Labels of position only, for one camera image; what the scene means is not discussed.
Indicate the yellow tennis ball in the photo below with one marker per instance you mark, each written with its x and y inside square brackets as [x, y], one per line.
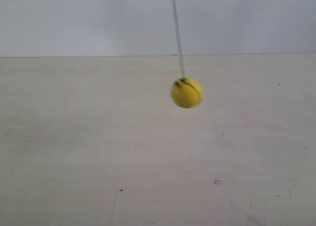
[186, 92]

